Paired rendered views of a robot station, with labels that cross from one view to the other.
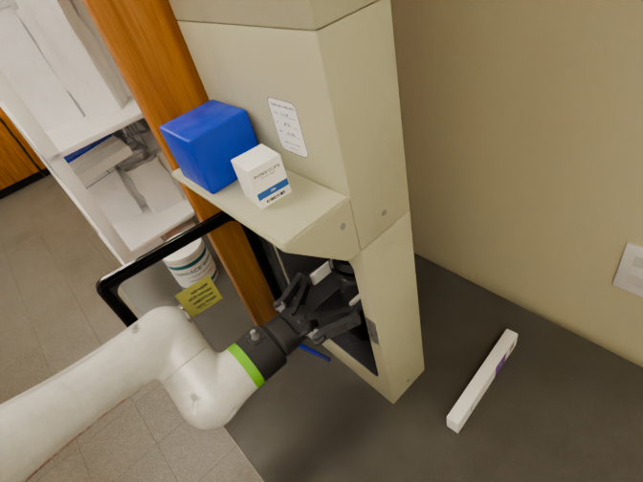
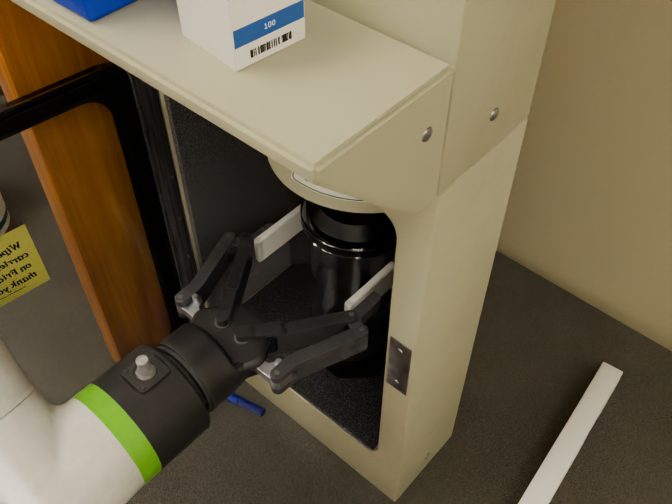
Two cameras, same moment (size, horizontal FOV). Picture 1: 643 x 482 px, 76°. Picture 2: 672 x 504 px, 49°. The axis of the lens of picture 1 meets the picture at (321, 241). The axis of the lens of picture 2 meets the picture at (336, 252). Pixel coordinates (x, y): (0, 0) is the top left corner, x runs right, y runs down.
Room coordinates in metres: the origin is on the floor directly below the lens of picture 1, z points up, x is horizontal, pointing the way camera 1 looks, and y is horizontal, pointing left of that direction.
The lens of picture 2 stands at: (0.12, 0.11, 1.74)
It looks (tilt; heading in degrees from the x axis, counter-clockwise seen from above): 48 degrees down; 343
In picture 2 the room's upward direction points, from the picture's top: straight up
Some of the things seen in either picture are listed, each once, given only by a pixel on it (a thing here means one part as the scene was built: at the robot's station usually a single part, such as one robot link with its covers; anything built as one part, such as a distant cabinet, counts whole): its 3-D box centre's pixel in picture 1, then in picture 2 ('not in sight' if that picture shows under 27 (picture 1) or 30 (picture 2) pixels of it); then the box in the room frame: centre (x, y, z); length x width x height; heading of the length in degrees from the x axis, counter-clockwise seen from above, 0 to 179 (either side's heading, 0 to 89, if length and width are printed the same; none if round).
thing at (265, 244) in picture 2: (323, 271); (281, 232); (0.63, 0.01, 1.19); 0.07 x 0.01 x 0.03; 121
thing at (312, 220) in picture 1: (258, 208); (194, 75); (0.54, 0.08, 1.46); 0.32 x 0.11 x 0.10; 32
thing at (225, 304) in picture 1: (213, 307); (27, 299); (0.62, 0.26, 1.19); 0.30 x 0.01 x 0.40; 115
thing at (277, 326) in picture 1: (292, 326); (219, 349); (0.51, 0.10, 1.19); 0.09 x 0.08 x 0.07; 121
